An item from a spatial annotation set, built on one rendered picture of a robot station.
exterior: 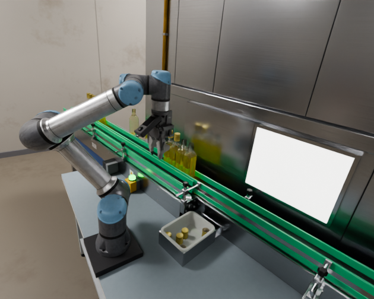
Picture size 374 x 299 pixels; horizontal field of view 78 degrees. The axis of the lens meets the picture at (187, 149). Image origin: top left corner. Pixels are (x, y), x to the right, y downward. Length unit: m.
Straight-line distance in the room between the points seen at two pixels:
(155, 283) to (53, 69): 3.25
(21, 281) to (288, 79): 2.15
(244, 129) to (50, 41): 3.09
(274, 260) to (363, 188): 0.45
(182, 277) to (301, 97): 0.89
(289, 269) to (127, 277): 0.66
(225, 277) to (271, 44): 1.01
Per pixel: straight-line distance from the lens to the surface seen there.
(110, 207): 1.01
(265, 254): 1.15
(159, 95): 0.91
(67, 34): 3.81
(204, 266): 1.14
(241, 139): 1.20
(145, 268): 1.12
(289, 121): 1.08
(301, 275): 1.12
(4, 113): 3.89
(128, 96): 0.76
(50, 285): 2.13
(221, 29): 1.29
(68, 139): 1.03
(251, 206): 1.18
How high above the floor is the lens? 1.63
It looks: 24 degrees down
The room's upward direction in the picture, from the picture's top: 5 degrees clockwise
